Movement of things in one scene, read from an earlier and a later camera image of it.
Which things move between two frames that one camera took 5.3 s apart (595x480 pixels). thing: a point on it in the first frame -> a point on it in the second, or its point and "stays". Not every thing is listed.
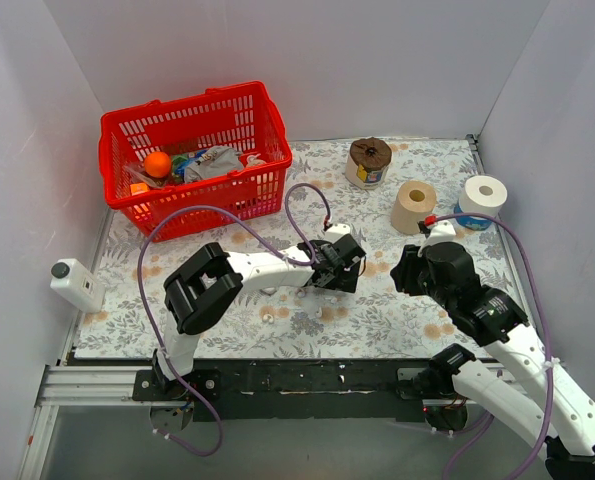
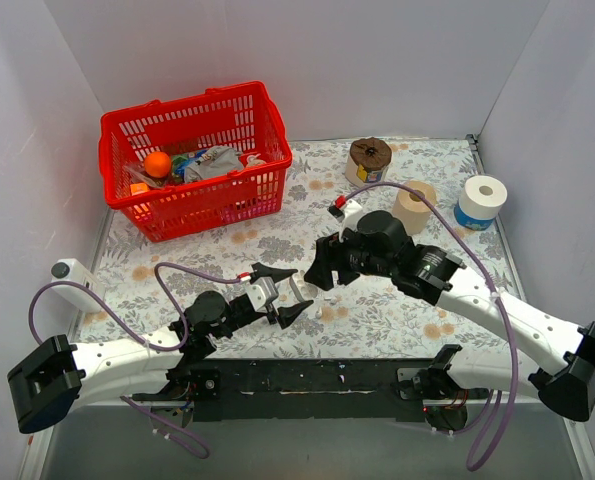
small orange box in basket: (138, 188) stays
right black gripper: (403, 273) -> (337, 261)
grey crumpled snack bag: (217, 161) stays
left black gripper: (341, 278) -> (273, 305)
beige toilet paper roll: (412, 202) stays
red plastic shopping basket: (224, 149) stays
